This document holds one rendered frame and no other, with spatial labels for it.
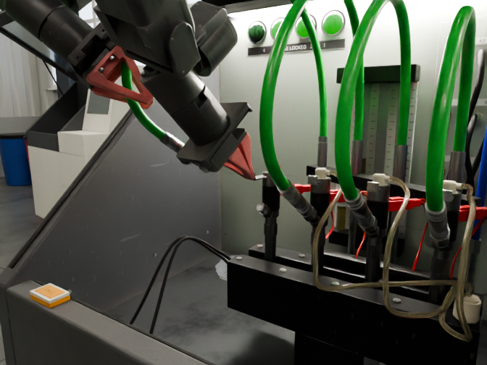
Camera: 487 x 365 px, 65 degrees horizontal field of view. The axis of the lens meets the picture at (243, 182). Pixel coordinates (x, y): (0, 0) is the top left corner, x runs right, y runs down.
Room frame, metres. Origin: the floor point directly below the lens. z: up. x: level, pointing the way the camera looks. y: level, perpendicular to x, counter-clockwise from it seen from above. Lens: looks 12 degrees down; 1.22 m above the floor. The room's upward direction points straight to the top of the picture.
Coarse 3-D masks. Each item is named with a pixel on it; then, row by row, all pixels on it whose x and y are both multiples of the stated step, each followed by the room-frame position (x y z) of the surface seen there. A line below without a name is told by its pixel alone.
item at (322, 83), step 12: (312, 24) 0.71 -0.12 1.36; (312, 36) 0.71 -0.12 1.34; (312, 48) 0.72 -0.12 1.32; (324, 72) 0.73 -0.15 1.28; (132, 84) 0.53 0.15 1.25; (324, 84) 0.73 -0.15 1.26; (324, 96) 0.73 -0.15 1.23; (132, 108) 0.53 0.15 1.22; (324, 108) 0.73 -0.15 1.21; (144, 120) 0.53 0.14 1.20; (324, 120) 0.73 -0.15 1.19; (156, 132) 0.54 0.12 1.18; (324, 132) 0.73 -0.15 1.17
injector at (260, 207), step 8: (264, 184) 0.56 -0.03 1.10; (272, 184) 0.56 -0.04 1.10; (264, 192) 0.56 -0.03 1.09; (272, 192) 0.56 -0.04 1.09; (264, 200) 0.56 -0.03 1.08; (272, 200) 0.56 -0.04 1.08; (264, 208) 0.54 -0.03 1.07; (272, 208) 0.56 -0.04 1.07; (264, 216) 0.55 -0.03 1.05; (272, 216) 0.56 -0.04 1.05; (264, 224) 0.57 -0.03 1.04; (272, 224) 0.56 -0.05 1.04; (264, 232) 0.57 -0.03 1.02; (272, 232) 0.56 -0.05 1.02; (272, 240) 0.56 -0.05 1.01; (272, 248) 0.56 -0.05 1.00; (272, 256) 0.56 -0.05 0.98
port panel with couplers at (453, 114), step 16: (448, 32) 0.70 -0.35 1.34; (480, 32) 0.67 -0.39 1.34; (480, 48) 0.67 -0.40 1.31; (480, 96) 0.66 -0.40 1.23; (480, 112) 0.66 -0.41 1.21; (448, 128) 0.69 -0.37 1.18; (480, 128) 0.66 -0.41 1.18; (448, 144) 0.69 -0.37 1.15; (480, 144) 0.66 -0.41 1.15; (448, 160) 0.68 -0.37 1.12; (464, 176) 0.64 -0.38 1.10
